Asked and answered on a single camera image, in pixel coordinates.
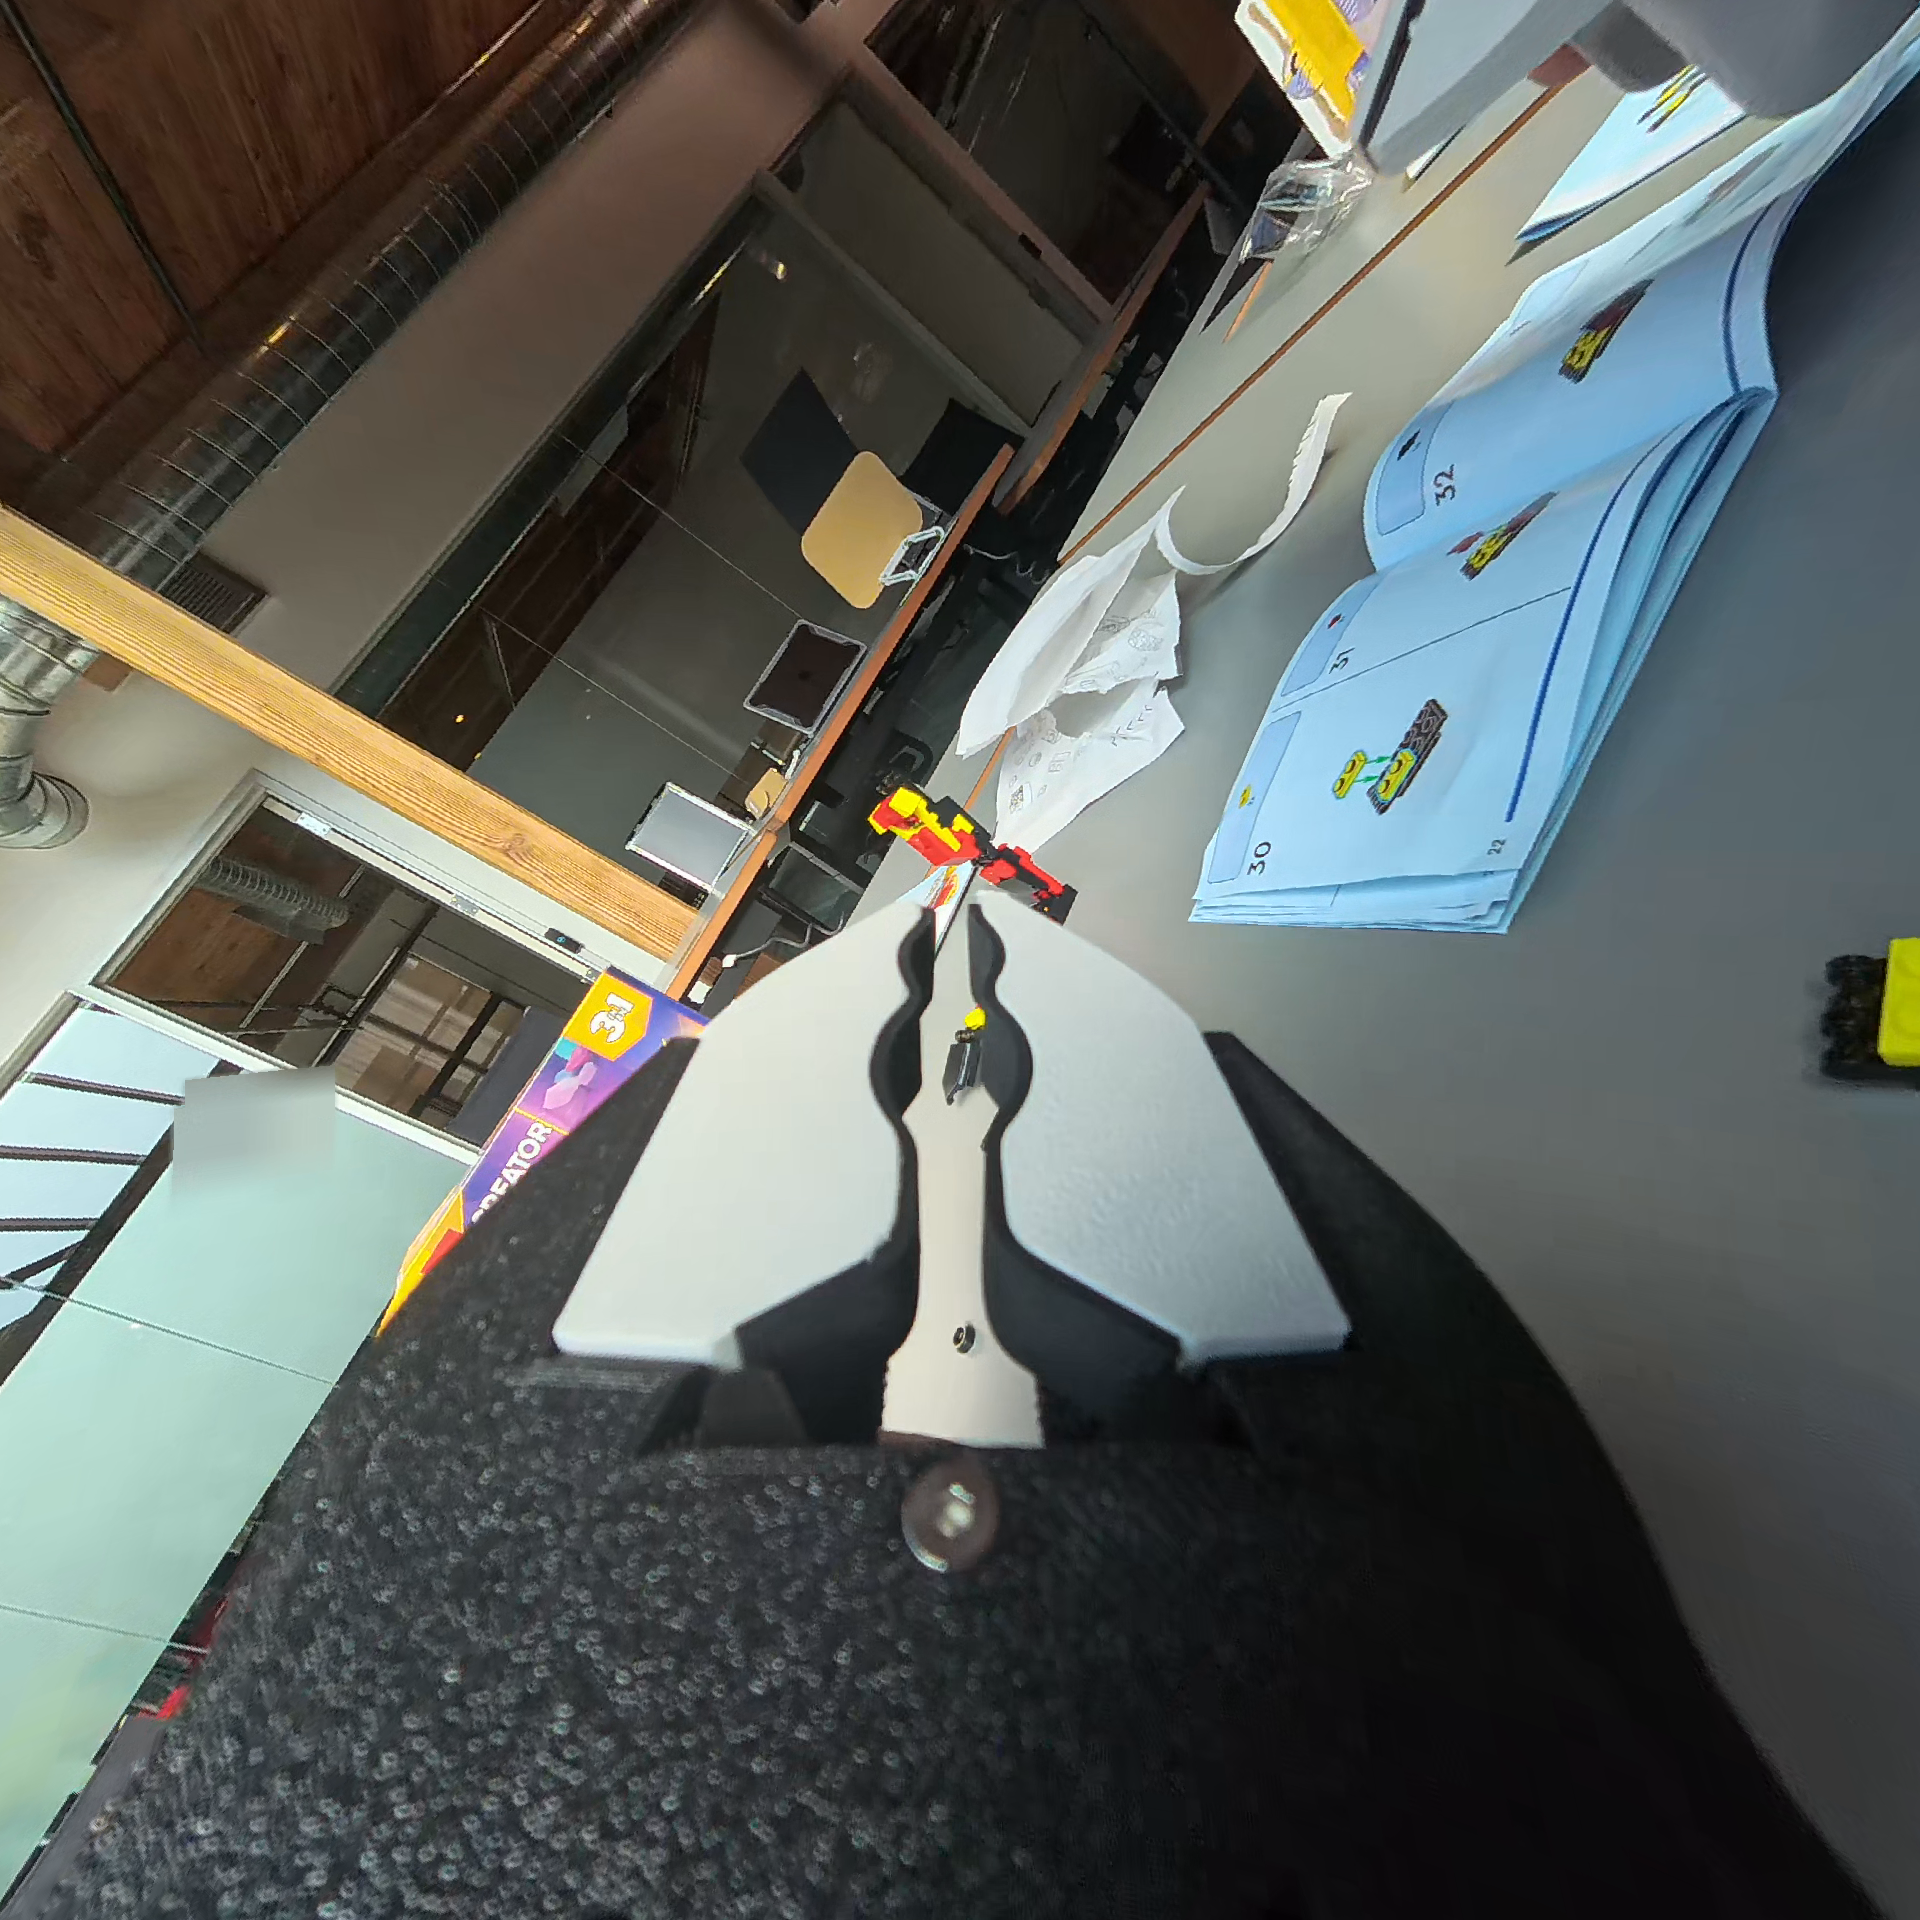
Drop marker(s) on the metal ventilation duct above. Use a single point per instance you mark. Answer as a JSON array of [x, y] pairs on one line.
[[301, 345]]

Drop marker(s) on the red yellow brick model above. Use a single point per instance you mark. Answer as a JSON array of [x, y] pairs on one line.
[[975, 848]]

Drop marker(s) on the closed blue instruction booklet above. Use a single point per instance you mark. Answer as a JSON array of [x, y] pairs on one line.
[[1629, 165]]

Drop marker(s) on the wooden ceiling beam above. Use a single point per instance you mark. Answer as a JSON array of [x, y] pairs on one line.
[[330, 735]]

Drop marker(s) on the long wooden counter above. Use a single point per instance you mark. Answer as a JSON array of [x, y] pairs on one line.
[[900, 600]]

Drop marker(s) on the open blue instruction booklet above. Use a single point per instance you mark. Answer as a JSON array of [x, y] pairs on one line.
[[1424, 721]]

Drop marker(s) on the purple toy box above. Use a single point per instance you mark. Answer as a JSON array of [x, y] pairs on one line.
[[600, 1050]]

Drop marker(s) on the black yellow brick assembly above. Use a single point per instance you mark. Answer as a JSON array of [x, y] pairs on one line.
[[1874, 1012]]

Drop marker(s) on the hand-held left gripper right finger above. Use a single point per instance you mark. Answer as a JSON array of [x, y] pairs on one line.
[[1171, 1155]]

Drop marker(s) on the yellow white toy box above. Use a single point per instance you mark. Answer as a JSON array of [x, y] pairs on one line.
[[1298, 61]]

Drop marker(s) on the crumpled white paper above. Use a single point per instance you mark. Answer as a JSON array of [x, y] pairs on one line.
[[1080, 661]]

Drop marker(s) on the white torn paper strip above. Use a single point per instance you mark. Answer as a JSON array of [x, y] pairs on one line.
[[1283, 502]]

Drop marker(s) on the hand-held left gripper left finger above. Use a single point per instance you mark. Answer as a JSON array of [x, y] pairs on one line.
[[751, 1155]]

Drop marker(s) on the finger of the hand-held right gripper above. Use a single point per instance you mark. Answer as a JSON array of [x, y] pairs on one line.
[[1479, 69], [1754, 44]]

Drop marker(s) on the clear plastic bag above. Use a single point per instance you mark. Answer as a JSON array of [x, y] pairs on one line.
[[1309, 195]]

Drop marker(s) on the grey desk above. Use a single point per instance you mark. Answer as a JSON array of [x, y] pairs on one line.
[[1650, 1200]]

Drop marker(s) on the small black yellow brick piece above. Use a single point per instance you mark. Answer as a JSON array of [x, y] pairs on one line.
[[962, 1059]]

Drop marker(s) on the tan chair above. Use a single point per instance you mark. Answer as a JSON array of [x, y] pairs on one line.
[[859, 528]]

